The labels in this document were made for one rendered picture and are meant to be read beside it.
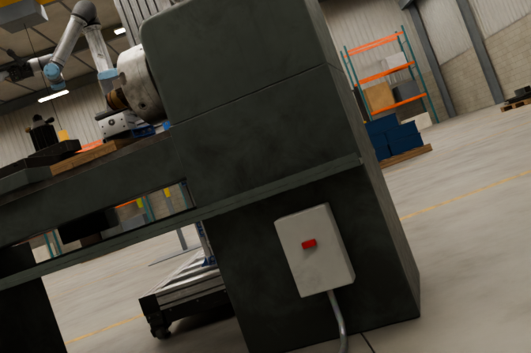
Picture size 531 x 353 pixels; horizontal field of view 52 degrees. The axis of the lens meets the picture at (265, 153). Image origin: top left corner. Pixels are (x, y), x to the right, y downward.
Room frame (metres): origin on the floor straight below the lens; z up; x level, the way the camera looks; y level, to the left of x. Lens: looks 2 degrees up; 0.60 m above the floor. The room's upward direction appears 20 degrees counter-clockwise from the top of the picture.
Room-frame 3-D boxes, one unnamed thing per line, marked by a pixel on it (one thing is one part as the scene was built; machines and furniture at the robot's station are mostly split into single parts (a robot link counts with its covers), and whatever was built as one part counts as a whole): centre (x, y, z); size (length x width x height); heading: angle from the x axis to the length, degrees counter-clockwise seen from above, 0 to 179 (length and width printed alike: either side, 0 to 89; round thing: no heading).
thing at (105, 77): (2.86, 0.64, 1.33); 0.13 x 0.12 x 0.14; 15
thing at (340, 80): (2.05, -0.06, 0.43); 0.60 x 0.48 x 0.86; 74
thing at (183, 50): (2.05, -0.07, 1.06); 0.59 x 0.48 x 0.39; 74
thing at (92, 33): (2.98, 0.67, 1.54); 0.15 x 0.12 x 0.55; 15
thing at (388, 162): (9.12, -1.91, 0.39); 1.20 x 0.80 x 0.79; 100
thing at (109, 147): (2.22, 0.61, 0.89); 0.36 x 0.30 x 0.04; 164
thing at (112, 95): (2.18, 0.47, 1.08); 0.09 x 0.09 x 0.09; 74
